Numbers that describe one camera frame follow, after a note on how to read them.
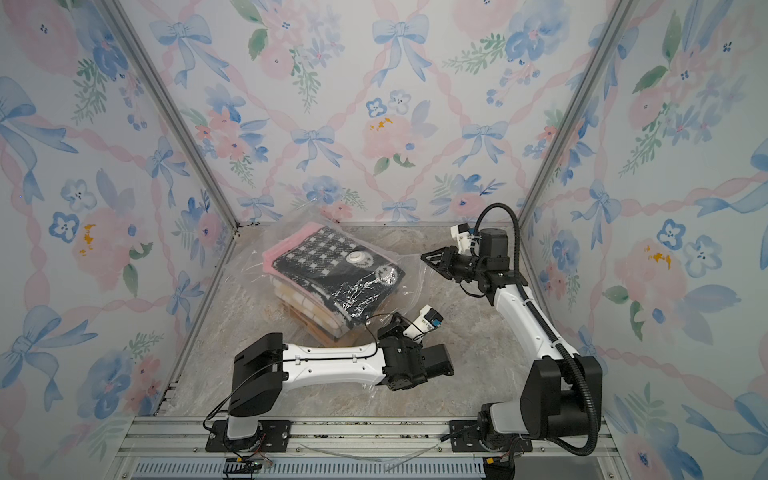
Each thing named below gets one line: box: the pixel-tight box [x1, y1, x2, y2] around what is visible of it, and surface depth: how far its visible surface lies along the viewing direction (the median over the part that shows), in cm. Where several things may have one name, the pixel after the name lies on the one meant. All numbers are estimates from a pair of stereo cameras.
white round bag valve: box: [346, 251, 374, 268], surface depth 84 cm
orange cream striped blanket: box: [268, 274, 346, 344], surface depth 85 cm
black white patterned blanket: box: [272, 226, 405, 329], surface depth 82 cm
